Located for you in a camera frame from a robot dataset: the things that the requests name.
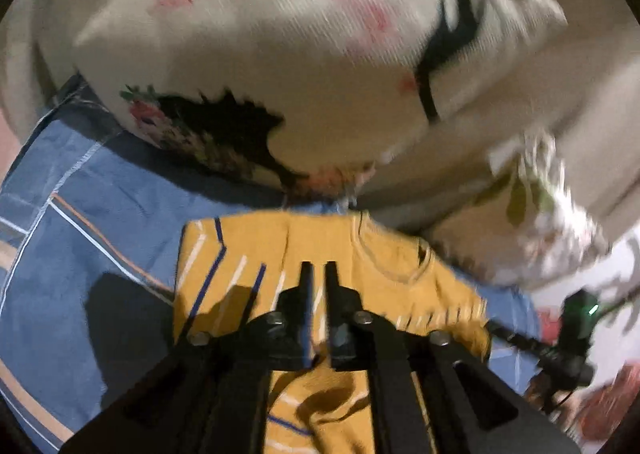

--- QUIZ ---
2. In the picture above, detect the white leaf-print ruffled cloth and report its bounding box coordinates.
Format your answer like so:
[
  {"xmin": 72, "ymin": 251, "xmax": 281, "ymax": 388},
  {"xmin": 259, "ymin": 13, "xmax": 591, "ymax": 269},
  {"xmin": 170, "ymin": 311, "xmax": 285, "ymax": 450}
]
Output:
[{"xmin": 425, "ymin": 131, "xmax": 613, "ymax": 291}]

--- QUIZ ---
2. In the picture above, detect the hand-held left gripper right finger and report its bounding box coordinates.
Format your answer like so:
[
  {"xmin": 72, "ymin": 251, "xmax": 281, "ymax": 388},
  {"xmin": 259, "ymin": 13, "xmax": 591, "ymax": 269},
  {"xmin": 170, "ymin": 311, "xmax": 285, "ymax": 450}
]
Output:
[{"xmin": 324, "ymin": 261, "xmax": 582, "ymax": 454}]

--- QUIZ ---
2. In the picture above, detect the yellow striped small shirt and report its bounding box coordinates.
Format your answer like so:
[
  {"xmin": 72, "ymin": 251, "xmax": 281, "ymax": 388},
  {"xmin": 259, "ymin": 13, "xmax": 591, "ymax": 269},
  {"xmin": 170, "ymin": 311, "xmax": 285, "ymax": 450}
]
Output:
[{"xmin": 172, "ymin": 211, "xmax": 493, "ymax": 454}]

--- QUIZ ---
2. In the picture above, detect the blue striped bedsheet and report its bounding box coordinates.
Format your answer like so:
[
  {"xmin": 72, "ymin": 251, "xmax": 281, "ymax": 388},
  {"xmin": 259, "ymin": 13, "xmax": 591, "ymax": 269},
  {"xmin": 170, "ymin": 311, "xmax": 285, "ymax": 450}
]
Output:
[{"xmin": 0, "ymin": 77, "xmax": 543, "ymax": 452}]

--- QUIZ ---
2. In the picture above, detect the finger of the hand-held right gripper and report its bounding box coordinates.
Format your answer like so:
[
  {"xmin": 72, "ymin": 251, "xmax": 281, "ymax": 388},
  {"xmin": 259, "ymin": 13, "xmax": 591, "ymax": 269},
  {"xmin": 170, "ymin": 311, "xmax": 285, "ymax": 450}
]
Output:
[{"xmin": 484, "ymin": 318, "xmax": 557, "ymax": 361}]

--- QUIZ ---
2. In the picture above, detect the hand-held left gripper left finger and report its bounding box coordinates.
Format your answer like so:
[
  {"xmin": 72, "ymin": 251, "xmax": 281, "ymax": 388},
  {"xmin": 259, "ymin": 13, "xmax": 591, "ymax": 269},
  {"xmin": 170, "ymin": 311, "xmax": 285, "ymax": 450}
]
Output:
[{"xmin": 57, "ymin": 261, "xmax": 316, "ymax": 454}]

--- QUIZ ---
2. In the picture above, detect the red floral cloth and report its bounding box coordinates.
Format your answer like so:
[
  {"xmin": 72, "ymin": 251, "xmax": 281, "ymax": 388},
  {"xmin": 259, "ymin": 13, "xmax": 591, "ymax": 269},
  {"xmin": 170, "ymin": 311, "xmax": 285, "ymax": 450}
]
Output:
[{"xmin": 570, "ymin": 364, "xmax": 640, "ymax": 445}]

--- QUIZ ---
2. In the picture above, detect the white printed pillow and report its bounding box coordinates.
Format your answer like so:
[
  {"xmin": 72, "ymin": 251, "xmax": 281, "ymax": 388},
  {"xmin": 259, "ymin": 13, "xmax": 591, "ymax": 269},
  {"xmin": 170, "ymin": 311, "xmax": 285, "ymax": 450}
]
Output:
[{"xmin": 0, "ymin": 0, "xmax": 640, "ymax": 245}]

